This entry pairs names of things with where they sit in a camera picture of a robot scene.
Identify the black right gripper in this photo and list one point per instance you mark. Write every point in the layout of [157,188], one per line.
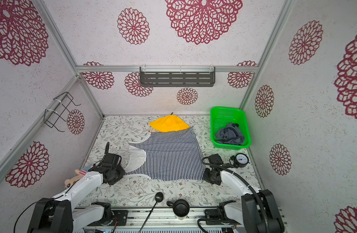
[206,171]

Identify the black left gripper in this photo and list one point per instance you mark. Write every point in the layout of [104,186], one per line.
[122,172]

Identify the blue white striped tank top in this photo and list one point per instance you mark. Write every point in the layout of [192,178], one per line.
[167,156]

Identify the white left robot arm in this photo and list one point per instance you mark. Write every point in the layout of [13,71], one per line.
[58,214]

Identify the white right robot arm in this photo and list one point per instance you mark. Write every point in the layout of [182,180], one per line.
[257,212]

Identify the grey tank top in basket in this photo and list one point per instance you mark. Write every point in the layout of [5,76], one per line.
[230,134]

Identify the black pressure gauge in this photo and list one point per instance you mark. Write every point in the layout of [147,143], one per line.
[239,160]

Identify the plush doll toy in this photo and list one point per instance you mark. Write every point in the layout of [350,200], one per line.
[79,174]

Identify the green plastic basket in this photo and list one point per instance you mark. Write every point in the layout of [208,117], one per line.
[220,117]

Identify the black ladle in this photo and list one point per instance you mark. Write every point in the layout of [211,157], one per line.
[159,197]

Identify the yellow bucket hat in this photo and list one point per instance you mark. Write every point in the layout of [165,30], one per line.
[169,124]

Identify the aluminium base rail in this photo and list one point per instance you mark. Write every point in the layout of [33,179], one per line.
[162,220]

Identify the black wire wall rack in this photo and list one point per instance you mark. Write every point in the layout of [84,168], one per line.
[52,116]

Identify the grey wall shelf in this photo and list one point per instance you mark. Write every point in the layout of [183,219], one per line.
[180,78]

